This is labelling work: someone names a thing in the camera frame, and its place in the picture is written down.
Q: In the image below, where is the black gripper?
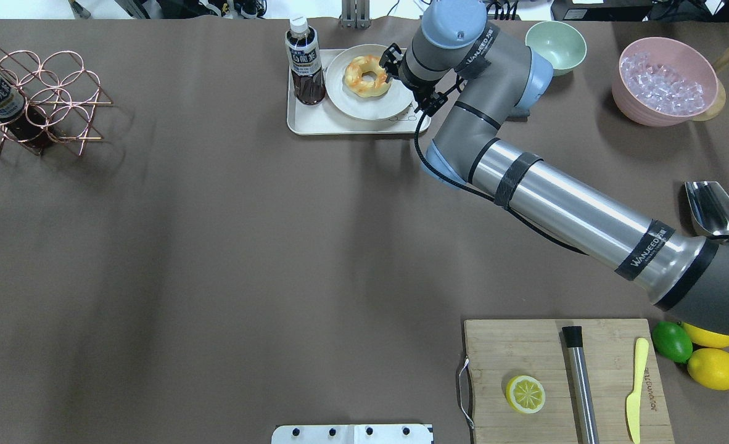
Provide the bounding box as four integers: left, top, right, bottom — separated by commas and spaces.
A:
397, 55, 440, 105

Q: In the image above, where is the grey round plate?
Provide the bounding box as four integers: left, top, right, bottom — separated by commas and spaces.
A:
324, 43, 413, 121

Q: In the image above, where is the glazed twisted donut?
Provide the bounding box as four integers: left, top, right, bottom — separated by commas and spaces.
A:
343, 54, 392, 98

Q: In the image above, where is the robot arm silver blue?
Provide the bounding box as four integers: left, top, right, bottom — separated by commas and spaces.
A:
381, 1, 729, 335

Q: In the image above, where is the cream rabbit tray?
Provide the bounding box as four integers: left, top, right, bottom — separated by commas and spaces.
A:
286, 49, 420, 136

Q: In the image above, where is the tea bottle on tray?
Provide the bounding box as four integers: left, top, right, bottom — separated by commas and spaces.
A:
284, 16, 327, 105

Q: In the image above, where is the mint green bowl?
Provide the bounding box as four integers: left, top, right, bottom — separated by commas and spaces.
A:
524, 22, 587, 78

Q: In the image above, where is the pink bowl of ice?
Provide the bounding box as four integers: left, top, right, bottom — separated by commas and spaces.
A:
611, 37, 719, 127

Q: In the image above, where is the bamboo cutting board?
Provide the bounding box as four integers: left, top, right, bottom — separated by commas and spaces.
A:
463, 318, 650, 443

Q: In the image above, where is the steel muddler black tip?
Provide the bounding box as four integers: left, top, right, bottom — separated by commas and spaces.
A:
561, 326, 599, 443

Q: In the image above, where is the steel ice scoop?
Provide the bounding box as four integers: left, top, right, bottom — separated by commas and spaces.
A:
684, 181, 729, 240

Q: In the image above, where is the half lemon slice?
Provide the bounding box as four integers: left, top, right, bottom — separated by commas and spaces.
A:
505, 376, 546, 415

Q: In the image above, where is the green lime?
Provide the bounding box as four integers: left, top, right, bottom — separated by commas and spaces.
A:
650, 321, 693, 364

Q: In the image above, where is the yellow plastic knife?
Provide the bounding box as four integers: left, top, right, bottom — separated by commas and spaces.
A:
625, 337, 649, 443

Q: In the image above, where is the yellow lemon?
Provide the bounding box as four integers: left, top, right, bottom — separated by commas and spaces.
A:
680, 323, 729, 349
686, 348, 729, 391

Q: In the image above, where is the tea bottle in rack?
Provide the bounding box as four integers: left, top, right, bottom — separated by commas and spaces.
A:
0, 74, 52, 154

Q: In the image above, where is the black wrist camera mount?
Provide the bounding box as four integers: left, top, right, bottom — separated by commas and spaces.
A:
379, 43, 403, 81

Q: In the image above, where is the aluminium frame post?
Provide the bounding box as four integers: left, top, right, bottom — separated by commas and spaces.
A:
339, 0, 372, 29

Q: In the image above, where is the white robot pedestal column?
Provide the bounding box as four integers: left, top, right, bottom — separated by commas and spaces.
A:
271, 422, 435, 443

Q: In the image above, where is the copper wire bottle rack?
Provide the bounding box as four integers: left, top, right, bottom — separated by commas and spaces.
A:
0, 46, 114, 157

